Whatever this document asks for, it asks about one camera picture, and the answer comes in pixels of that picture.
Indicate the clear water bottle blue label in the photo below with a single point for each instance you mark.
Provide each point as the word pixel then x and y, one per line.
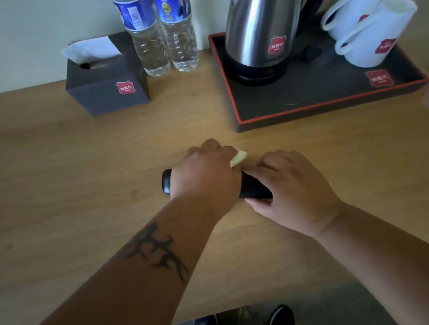
pixel 145 38
pixel 178 36

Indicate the person's right black shoe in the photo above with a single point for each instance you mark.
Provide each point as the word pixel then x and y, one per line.
pixel 282 321

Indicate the person's left hand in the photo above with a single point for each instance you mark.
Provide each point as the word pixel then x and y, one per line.
pixel 204 179

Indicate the person's right hand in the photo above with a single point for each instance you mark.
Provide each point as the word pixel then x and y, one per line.
pixel 300 195

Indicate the pale yellow cloth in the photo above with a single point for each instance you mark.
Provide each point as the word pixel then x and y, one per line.
pixel 239 158

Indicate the person's right forearm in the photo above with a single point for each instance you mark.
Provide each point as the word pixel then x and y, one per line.
pixel 391 262

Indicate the steel electric kettle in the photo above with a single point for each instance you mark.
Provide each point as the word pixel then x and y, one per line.
pixel 260 20

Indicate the person's left forearm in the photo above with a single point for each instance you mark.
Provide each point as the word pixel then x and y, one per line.
pixel 134 281

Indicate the black tray with red rim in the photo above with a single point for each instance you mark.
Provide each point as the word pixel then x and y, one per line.
pixel 322 88

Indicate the white paper card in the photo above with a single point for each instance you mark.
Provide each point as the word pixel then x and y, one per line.
pixel 200 23

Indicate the black kettle base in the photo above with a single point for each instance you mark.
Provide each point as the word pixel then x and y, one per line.
pixel 252 76

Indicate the white tissue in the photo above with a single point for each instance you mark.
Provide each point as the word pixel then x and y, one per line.
pixel 89 50

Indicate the dark grey tissue box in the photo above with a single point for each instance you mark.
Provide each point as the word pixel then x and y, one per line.
pixel 101 96

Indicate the white mug red label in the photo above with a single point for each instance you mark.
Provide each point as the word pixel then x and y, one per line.
pixel 377 31
pixel 357 3

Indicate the black power plug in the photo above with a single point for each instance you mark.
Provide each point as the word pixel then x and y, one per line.
pixel 310 54

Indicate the black remote control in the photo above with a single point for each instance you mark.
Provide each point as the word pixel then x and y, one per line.
pixel 253 189

